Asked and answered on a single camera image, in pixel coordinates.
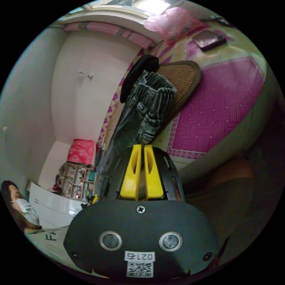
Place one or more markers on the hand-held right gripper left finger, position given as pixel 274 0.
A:
pixel 130 176

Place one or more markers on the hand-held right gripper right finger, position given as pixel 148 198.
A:
pixel 153 178

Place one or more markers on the white shelf with small items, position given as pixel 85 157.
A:
pixel 74 181

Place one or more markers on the white cupboard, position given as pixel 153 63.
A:
pixel 53 207

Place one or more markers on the red carton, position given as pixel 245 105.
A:
pixel 81 152

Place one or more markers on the person's body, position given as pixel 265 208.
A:
pixel 44 243

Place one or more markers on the bed with pink woven mat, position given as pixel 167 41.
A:
pixel 213 106

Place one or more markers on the brown woven pillow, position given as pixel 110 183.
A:
pixel 178 84

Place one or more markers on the black garment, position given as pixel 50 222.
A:
pixel 142 71

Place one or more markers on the dark flat case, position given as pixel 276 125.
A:
pixel 208 40

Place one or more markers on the pink plastic bag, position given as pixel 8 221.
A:
pixel 173 22

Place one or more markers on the window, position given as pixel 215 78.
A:
pixel 129 5

